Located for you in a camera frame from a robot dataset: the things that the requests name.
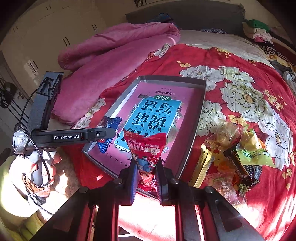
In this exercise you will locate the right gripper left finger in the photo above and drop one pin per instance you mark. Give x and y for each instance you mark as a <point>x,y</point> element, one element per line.
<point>128,187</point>

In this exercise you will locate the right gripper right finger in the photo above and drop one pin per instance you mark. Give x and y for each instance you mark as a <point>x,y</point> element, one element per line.
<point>166,183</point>

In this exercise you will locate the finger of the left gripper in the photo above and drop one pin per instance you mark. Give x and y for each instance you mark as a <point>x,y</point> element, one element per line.
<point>94,134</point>

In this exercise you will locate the blue oreo snack packet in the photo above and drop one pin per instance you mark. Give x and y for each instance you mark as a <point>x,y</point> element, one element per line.
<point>108,122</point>

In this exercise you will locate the red panda snack packet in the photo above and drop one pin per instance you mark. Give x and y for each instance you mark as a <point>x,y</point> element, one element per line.
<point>146,151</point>

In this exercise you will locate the yellow wafer stick packet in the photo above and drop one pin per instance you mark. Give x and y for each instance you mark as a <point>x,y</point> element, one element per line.
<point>204,162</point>

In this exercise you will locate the clear walnut pastry packet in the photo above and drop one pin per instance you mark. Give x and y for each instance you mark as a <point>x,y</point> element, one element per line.
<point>223,183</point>

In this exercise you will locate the clear meat floss cake packet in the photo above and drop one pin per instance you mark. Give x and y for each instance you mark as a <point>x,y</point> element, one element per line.
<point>224,136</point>

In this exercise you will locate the snickers bar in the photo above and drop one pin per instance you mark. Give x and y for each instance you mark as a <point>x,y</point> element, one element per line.
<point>249,174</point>

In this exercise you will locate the yellow green snack packet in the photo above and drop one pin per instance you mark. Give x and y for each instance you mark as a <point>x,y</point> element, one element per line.
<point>251,150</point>

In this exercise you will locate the pink blanket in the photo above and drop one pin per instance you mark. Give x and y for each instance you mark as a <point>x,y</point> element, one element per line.
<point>103,60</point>

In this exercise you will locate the grey tray with pink book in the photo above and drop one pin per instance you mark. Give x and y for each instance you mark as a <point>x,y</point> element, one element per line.
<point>154,104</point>

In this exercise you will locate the red floral quilt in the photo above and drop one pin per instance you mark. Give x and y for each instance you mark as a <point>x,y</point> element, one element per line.
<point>244,92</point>

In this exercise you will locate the cream wardrobe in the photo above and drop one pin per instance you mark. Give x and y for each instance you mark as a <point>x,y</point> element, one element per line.
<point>32,45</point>

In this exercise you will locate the beige bed sheet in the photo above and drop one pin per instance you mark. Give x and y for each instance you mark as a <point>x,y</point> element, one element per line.
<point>234,44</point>

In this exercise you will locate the dark headboard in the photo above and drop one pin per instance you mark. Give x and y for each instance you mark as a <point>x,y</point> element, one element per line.
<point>195,15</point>

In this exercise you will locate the folded clothes pile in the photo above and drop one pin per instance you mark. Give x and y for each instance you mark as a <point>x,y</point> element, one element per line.
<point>277,47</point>

